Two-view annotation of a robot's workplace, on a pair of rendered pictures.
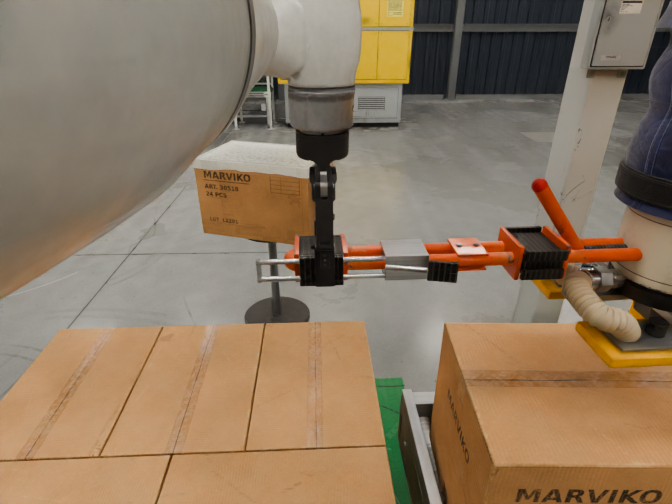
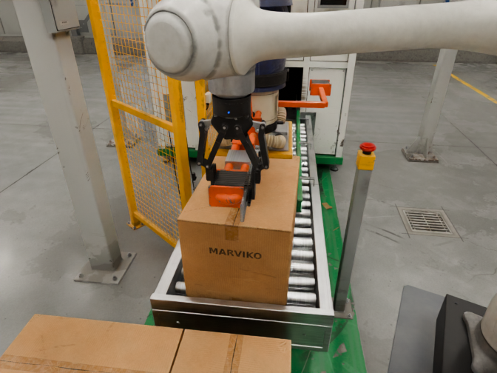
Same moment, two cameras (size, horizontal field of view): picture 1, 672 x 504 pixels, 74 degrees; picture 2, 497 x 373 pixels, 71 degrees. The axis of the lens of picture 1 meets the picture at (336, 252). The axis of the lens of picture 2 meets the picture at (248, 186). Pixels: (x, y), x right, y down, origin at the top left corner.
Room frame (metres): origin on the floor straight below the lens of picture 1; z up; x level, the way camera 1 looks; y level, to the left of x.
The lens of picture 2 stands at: (0.49, 0.68, 1.65)
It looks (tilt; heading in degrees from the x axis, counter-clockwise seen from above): 30 degrees down; 279
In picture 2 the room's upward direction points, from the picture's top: straight up
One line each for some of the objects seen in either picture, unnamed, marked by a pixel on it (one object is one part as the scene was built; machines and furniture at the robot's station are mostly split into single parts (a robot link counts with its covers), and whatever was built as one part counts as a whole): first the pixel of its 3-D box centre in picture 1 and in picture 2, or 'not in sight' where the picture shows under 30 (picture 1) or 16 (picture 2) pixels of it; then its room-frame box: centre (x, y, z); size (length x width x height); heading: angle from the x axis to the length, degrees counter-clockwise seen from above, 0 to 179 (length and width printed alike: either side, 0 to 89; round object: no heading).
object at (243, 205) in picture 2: (357, 271); (254, 177); (0.59, -0.03, 1.27); 0.31 x 0.03 x 0.05; 94
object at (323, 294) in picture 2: not in sight; (312, 183); (0.40, -1.42, 0.50); 2.31 x 0.05 x 0.19; 93
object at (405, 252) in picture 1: (403, 259); (239, 163); (0.64, -0.11, 1.26); 0.07 x 0.07 x 0.04; 4
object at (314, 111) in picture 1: (321, 108); (231, 78); (0.63, 0.02, 1.50); 0.09 x 0.09 x 0.06
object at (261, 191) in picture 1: (268, 190); not in sight; (2.25, 0.36, 0.82); 0.60 x 0.40 x 0.40; 73
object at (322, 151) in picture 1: (322, 161); (231, 115); (0.63, 0.02, 1.43); 0.08 x 0.07 x 0.09; 3
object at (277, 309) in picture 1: (274, 273); not in sight; (2.25, 0.36, 0.31); 0.40 x 0.40 x 0.62
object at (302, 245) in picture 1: (320, 256); (228, 187); (0.64, 0.02, 1.27); 0.08 x 0.07 x 0.05; 94
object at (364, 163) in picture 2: not in sight; (350, 240); (0.20, -0.83, 0.50); 0.07 x 0.07 x 1.00; 3
